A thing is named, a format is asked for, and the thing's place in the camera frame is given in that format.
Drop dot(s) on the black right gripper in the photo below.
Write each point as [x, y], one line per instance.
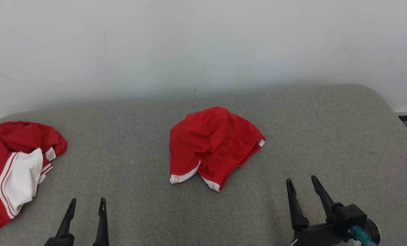
[319, 235]

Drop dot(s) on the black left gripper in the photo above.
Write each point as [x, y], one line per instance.
[61, 241]

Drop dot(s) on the red and white shirt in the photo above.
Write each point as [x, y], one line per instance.
[5, 143]

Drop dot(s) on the red shorts with white trim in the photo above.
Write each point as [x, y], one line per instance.
[210, 143]

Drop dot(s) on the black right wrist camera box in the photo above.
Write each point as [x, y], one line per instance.
[352, 215]

